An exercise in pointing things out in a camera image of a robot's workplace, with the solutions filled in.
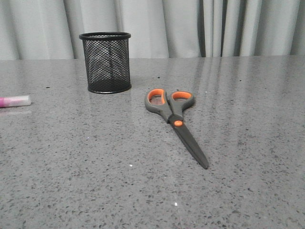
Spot grey and orange scissors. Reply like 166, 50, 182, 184
144, 89, 209, 169

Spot pink highlighter pen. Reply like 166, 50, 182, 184
0, 95, 31, 108

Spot black mesh pen bin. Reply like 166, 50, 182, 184
79, 32, 132, 94

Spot grey curtain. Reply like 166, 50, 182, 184
0, 0, 305, 60

